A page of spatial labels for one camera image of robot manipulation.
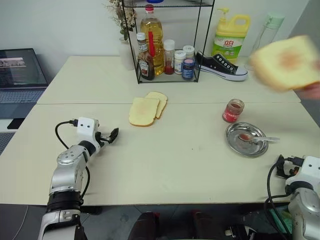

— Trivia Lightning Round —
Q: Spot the yellow cooking oil bottle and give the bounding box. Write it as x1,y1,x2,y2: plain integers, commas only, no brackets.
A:
139,4,165,77

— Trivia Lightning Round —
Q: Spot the dried flower bouquet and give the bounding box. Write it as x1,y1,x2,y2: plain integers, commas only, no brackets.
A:
107,0,138,42

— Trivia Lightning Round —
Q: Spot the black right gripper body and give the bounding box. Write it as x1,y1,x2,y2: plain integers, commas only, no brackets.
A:
284,161,302,178

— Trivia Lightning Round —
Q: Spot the round steel plate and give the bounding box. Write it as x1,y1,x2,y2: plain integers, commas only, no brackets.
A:
225,121,269,158

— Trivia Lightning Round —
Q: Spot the yellow dish soap bottle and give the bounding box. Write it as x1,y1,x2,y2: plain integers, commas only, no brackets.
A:
211,7,252,65

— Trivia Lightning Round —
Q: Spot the grey laptop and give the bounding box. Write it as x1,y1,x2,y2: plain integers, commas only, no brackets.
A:
0,47,49,120

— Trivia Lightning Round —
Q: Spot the dark rounded shape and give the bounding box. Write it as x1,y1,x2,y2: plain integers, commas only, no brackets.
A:
127,211,161,240

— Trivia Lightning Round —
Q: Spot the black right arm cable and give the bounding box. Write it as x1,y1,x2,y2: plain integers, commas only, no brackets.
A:
264,156,305,237

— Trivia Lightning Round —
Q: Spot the metal spoon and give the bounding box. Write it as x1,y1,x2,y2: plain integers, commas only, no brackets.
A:
238,133,281,144

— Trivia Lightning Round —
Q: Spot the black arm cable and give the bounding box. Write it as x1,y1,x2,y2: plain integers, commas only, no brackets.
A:
264,156,305,237
54,119,91,202

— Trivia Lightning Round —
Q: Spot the pale spice jar white lid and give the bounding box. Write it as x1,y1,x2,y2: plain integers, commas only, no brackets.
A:
182,45,195,60

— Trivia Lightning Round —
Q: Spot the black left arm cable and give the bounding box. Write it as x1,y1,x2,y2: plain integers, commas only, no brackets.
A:
54,119,91,202

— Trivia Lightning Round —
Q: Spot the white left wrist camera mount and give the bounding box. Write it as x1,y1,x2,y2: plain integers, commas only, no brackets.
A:
76,116,100,151

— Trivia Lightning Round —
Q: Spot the red spice jar white lid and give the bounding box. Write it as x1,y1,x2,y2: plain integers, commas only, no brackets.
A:
163,39,176,76

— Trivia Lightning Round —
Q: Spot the person's bare hand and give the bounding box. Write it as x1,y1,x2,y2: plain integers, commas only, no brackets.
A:
293,83,320,101

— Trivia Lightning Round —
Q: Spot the plain toast slice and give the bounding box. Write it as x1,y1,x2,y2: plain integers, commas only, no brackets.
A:
144,91,169,120

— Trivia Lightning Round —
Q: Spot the blue jar with pink lid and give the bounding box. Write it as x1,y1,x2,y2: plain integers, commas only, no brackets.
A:
181,58,196,81

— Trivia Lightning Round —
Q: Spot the blurred bread slice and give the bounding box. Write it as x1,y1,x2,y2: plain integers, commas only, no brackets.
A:
248,35,320,94

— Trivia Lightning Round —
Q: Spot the black and white sneaker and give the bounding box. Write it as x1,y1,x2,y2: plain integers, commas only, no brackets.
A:
194,51,249,82

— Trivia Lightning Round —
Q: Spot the white seasoning jar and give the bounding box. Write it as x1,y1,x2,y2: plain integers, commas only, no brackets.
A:
173,49,187,76

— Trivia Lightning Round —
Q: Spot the clear bottle with green lid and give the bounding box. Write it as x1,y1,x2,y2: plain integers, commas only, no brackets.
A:
244,12,286,69

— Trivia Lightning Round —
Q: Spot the black wire rack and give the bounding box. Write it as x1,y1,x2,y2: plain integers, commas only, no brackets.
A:
121,0,216,85

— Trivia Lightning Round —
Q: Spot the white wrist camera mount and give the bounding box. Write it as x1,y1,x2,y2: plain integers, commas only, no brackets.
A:
284,155,320,186
76,116,100,151

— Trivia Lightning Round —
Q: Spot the flat black pad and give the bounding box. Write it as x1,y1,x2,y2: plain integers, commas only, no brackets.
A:
6,118,26,130

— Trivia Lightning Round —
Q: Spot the ketchup bottle with brown cap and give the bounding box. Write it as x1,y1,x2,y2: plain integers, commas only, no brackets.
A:
136,32,156,82

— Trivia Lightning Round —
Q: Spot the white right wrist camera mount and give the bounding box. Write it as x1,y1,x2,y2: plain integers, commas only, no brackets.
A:
284,155,320,186

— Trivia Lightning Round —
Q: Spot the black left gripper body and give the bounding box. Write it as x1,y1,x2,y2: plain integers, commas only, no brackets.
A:
95,131,111,151

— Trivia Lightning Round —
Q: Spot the red jam glass jar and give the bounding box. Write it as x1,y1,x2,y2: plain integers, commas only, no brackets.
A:
221,98,245,124

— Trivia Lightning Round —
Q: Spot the white vase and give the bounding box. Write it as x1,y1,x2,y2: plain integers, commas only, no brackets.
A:
118,37,137,71

